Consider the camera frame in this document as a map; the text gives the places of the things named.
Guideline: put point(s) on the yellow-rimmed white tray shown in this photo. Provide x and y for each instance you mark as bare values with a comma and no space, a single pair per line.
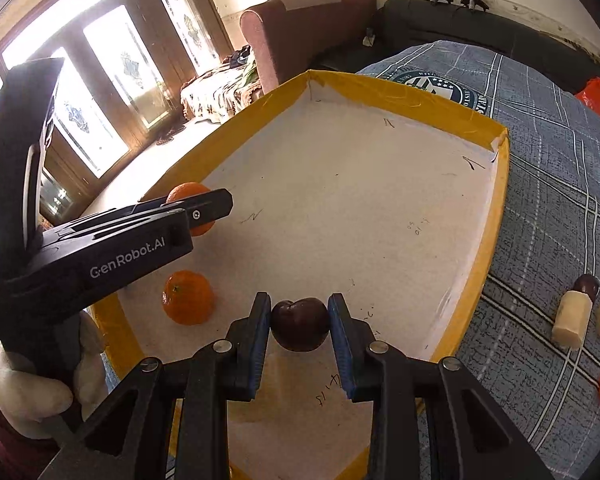
355,210

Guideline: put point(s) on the patterned sofa throw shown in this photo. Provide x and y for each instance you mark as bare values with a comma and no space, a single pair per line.
215,92

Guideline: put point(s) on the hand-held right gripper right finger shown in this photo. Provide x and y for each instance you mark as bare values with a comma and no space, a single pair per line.
341,345

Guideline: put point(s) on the person's left forearm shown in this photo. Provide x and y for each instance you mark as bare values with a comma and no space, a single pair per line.
0,452

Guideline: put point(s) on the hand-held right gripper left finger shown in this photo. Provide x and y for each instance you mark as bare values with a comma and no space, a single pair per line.
262,340

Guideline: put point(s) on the person's left hand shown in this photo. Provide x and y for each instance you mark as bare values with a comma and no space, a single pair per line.
30,395

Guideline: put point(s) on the dark clothes pile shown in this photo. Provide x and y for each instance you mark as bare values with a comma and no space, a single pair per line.
237,56

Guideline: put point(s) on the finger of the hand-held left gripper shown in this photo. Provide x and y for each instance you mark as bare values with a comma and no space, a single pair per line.
210,205

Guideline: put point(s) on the blue plaid blanket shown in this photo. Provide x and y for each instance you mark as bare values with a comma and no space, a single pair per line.
530,185

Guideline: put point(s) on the black leather sofa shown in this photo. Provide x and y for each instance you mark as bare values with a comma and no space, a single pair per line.
480,25

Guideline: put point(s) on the wooden glass-panel door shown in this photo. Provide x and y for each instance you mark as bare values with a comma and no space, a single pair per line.
145,20

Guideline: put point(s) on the dark purple plum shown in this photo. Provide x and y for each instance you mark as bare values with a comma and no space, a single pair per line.
300,325
587,286

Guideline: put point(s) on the brown armchair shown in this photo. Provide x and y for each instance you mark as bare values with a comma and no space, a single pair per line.
305,35

